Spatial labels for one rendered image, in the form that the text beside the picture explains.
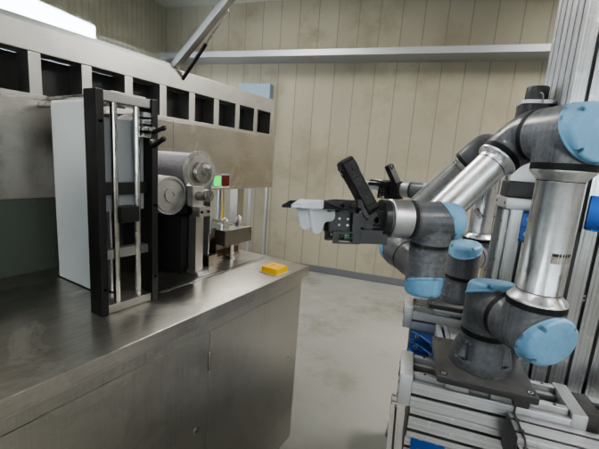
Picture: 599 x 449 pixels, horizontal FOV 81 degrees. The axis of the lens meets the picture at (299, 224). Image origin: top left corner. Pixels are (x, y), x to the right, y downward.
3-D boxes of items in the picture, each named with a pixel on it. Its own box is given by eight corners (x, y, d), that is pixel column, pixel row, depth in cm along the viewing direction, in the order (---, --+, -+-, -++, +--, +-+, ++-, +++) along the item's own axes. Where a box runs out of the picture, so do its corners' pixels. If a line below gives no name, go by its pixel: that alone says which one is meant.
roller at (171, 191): (155, 215, 111) (155, 176, 109) (108, 204, 123) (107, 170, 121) (185, 211, 121) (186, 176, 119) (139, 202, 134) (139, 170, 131)
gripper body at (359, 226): (329, 243, 64) (392, 245, 65) (332, 195, 63) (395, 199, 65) (320, 239, 71) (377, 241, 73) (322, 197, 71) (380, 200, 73)
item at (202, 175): (198, 185, 121) (194, 163, 118) (193, 184, 122) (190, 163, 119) (213, 180, 127) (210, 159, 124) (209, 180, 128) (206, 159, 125)
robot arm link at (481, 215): (451, 267, 148) (471, 133, 138) (463, 261, 158) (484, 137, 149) (482, 275, 140) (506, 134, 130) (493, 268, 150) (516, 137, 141)
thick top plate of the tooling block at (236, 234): (225, 246, 135) (225, 231, 134) (156, 230, 155) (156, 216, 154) (250, 240, 149) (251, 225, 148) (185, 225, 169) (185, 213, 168)
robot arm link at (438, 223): (466, 248, 68) (473, 205, 67) (413, 246, 67) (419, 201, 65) (445, 239, 76) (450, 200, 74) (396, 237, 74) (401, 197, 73)
